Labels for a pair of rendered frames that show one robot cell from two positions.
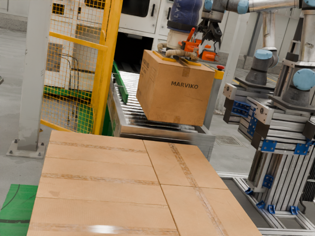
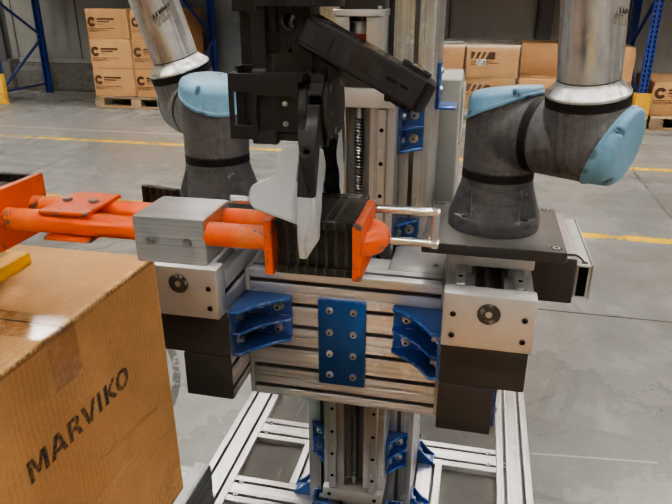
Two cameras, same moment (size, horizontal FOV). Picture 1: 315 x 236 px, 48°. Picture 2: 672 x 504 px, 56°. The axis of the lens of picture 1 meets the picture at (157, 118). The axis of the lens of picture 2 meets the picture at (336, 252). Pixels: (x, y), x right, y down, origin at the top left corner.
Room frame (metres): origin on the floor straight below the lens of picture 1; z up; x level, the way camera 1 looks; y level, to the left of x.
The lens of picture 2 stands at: (1.80, 0.25, 1.40)
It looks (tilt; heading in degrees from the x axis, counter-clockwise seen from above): 22 degrees down; 299
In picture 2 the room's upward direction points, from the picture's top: straight up
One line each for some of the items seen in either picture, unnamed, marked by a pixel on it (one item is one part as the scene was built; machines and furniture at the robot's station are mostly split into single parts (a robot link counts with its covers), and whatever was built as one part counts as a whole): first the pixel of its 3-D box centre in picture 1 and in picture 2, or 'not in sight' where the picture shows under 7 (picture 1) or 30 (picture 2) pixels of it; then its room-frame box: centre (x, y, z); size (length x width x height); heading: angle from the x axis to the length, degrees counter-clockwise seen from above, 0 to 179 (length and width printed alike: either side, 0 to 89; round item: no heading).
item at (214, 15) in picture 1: (215, 15); not in sight; (2.08, -0.21, 1.43); 0.08 x 0.08 x 0.05
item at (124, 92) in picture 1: (115, 77); not in sight; (3.77, 0.54, 0.60); 1.60 x 0.10 x 0.09; 15
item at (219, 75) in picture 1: (206, 124); not in sight; (3.04, -0.44, 0.50); 0.07 x 0.07 x 1.00; 15
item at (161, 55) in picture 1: (164, 54); not in sight; (2.61, 0.05, 1.10); 0.34 x 0.10 x 0.05; 16
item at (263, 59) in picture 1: (262, 59); (213, 113); (2.53, -0.64, 1.20); 0.13 x 0.12 x 0.14; 146
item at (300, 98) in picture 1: (297, 94); (495, 195); (2.05, -0.77, 1.09); 0.15 x 0.15 x 0.10
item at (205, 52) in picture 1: (206, 55); (322, 236); (2.06, -0.20, 1.20); 0.08 x 0.07 x 0.05; 16
